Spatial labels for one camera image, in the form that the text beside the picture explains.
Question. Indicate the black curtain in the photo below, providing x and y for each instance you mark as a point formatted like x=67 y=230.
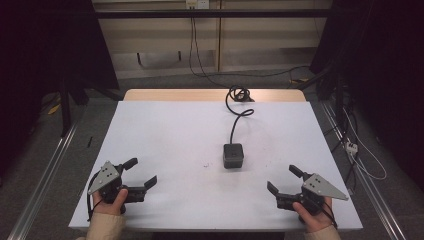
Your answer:
x=46 y=50
x=383 y=66

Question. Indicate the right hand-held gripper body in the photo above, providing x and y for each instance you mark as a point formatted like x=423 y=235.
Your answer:
x=315 y=188

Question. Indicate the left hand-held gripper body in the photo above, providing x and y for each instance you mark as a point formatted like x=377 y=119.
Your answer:
x=111 y=185

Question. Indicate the black power adapter box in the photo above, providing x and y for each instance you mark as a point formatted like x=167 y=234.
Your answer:
x=233 y=156

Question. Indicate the black horizontal frame bar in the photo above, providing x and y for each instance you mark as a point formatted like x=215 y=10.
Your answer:
x=213 y=13

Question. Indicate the white wall socket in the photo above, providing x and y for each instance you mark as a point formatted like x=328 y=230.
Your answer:
x=197 y=4

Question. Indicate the person's left hand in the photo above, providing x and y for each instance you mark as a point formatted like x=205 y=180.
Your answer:
x=108 y=208

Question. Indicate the black metal stand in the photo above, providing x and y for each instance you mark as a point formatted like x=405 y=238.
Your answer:
x=65 y=106

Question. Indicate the white power strip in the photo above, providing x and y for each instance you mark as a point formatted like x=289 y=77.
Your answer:
x=351 y=147

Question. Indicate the yellow floor tape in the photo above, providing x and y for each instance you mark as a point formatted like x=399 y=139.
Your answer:
x=54 y=109

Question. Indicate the aluminium floor rail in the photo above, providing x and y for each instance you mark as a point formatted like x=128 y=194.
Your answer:
x=43 y=180
x=373 y=186

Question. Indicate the small black floor strip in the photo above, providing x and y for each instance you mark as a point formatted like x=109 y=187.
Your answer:
x=89 y=142

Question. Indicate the person's right hand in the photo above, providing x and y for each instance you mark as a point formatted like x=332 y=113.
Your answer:
x=318 y=221

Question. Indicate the white table cover board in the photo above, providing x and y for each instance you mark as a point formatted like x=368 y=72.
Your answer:
x=173 y=140

